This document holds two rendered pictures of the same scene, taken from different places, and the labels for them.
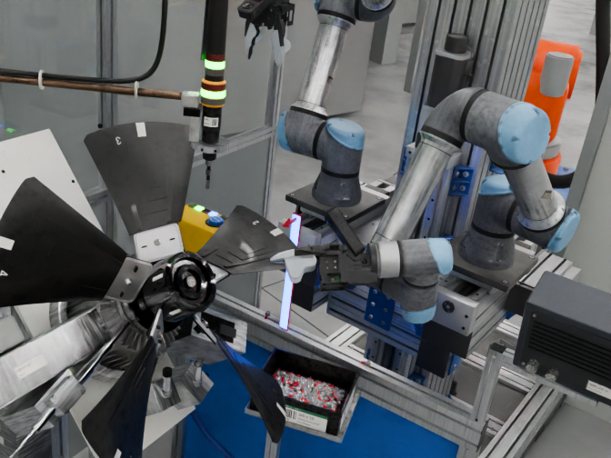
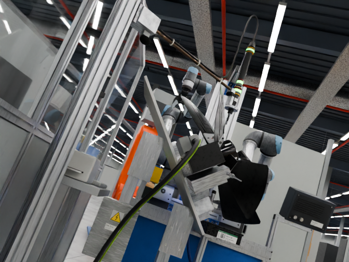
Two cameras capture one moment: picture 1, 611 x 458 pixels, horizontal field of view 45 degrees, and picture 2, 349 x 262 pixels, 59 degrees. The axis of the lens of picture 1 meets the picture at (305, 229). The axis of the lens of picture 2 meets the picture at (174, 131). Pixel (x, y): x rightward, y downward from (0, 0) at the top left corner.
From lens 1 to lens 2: 1.57 m
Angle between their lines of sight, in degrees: 50
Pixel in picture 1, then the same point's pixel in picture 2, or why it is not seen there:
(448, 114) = (256, 135)
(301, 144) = (161, 156)
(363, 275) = not seen: hidden behind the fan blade
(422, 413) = (248, 248)
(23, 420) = (209, 180)
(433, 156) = (252, 147)
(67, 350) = not seen: hidden behind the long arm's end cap
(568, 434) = not seen: outside the picture
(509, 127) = (279, 139)
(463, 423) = (264, 250)
